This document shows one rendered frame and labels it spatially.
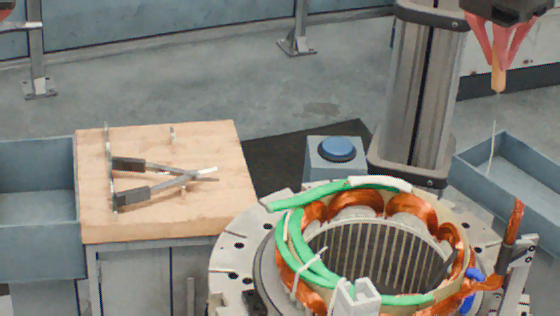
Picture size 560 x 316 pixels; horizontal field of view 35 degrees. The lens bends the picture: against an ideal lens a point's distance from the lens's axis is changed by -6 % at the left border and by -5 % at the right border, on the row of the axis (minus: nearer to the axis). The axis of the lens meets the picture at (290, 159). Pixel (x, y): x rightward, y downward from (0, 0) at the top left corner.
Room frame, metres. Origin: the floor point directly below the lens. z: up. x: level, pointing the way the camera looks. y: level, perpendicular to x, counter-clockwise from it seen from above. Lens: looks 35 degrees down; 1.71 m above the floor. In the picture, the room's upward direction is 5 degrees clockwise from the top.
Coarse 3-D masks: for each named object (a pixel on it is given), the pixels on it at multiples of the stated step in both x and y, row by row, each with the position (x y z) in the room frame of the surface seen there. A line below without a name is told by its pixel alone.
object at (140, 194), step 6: (144, 186) 0.79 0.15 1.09; (120, 192) 0.77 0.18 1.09; (126, 192) 0.77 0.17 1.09; (132, 192) 0.77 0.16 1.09; (138, 192) 0.78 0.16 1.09; (144, 192) 0.78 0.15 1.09; (150, 192) 0.78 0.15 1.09; (120, 198) 0.77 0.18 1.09; (126, 198) 0.77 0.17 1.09; (132, 198) 0.77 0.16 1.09; (138, 198) 0.78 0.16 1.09; (144, 198) 0.78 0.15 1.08; (150, 198) 0.78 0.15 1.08; (120, 204) 0.77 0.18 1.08; (126, 204) 0.77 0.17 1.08; (132, 204) 0.77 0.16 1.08
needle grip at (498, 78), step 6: (492, 54) 0.92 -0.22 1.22; (492, 66) 0.92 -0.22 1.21; (498, 66) 0.92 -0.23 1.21; (492, 72) 0.92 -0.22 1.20; (498, 72) 0.92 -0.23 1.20; (504, 72) 0.92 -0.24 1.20; (492, 78) 0.92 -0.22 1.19; (498, 78) 0.92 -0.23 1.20; (504, 78) 0.92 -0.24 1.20; (492, 84) 0.92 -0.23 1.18; (498, 84) 0.92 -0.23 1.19; (504, 84) 0.92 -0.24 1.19; (498, 90) 0.92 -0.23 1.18
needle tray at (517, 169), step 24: (480, 144) 0.98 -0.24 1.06; (504, 144) 1.01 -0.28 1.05; (528, 144) 0.99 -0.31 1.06; (456, 168) 0.94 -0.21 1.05; (480, 168) 0.98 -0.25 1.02; (504, 168) 0.98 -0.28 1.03; (528, 168) 0.98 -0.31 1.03; (552, 168) 0.95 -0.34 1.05; (480, 192) 0.91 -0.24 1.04; (504, 192) 0.88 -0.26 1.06; (528, 192) 0.94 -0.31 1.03; (552, 192) 0.94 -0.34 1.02; (504, 216) 0.87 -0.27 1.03; (528, 216) 0.85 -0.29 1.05; (552, 216) 0.89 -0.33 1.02; (552, 240) 0.82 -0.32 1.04; (552, 264) 0.83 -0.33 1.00; (528, 288) 0.84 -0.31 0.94; (552, 288) 0.85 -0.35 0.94; (552, 312) 0.86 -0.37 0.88
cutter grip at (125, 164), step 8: (112, 160) 0.83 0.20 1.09; (120, 160) 0.83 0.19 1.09; (128, 160) 0.83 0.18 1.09; (136, 160) 0.83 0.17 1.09; (144, 160) 0.83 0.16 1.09; (112, 168) 0.83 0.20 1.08; (120, 168) 0.83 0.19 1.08; (128, 168) 0.83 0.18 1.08; (136, 168) 0.83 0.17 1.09; (144, 168) 0.83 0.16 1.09
